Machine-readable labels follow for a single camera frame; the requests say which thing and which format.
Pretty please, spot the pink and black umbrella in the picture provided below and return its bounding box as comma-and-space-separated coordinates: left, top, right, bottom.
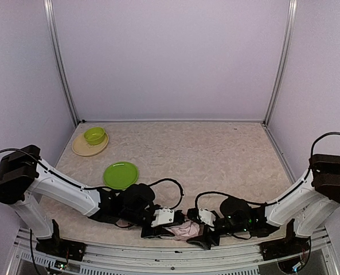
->
166, 221, 200, 241

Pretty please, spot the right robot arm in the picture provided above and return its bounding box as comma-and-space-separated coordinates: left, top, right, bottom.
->
187, 154, 340, 250

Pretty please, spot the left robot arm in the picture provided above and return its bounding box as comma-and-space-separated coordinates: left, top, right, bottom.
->
0, 145, 175, 239

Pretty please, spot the green plate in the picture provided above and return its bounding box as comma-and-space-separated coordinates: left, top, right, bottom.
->
103, 162, 139, 190

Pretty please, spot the beige plate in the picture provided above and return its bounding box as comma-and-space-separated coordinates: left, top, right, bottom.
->
71, 133, 109, 157

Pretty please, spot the green bowl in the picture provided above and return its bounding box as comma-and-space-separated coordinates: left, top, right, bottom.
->
83, 127, 105, 146

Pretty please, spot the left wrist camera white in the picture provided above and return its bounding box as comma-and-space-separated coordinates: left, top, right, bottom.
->
151, 208, 185, 227

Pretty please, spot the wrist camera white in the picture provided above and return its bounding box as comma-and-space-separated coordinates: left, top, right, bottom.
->
186, 208, 217, 227
151, 208, 185, 227

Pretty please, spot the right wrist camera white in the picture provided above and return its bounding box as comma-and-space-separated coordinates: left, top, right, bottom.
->
186, 208, 217, 227

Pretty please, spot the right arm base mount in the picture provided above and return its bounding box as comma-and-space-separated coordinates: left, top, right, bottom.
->
260, 238, 311, 261

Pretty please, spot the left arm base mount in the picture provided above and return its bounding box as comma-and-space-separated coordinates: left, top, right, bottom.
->
36, 239, 87, 262

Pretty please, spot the front aluminium rail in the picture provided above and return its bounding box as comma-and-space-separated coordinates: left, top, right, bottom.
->
6, 226, 339, 275

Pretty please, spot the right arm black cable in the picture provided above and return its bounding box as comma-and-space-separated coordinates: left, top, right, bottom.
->
194, 131, 340, 213

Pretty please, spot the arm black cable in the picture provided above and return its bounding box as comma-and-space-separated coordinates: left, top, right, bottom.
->
0, 147, 185, 211
194, 131, 340, 213

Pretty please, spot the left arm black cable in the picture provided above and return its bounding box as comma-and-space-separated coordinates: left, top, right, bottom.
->
0, 147, 185, 211

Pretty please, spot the left aluminium corner post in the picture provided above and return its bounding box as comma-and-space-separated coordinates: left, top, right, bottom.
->
44, 0, 80, 127

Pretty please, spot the aluminium corner post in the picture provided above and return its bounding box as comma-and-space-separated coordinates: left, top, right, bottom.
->
44, 0, 80, 127
263, 0, 298, 128

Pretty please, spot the right aluminium corner post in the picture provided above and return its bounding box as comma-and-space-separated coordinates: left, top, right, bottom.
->
263, 0, 298, 128

